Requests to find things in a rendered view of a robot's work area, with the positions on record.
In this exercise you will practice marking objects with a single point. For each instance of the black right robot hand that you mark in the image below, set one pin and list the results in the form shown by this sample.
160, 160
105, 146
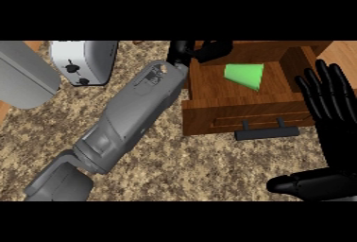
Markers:
331, 126

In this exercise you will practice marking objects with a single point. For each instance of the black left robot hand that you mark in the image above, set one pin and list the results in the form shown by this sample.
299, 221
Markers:
200, 49

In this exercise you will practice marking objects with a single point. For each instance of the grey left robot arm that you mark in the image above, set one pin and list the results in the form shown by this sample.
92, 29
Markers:
132, 110

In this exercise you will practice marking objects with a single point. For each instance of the green cup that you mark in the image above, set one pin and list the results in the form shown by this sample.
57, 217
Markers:
247, 75

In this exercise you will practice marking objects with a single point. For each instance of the brown wooden drawer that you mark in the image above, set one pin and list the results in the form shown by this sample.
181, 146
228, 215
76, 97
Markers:
242, 104

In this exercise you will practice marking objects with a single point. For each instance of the brown wooden cabinet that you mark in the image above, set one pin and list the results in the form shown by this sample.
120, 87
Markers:
297, 60

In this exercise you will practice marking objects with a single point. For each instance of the silver toaster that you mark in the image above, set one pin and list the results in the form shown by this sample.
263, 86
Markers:
86, 61

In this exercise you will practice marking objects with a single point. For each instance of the grey rounded appliance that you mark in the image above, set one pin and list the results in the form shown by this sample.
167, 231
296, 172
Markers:
23, 75

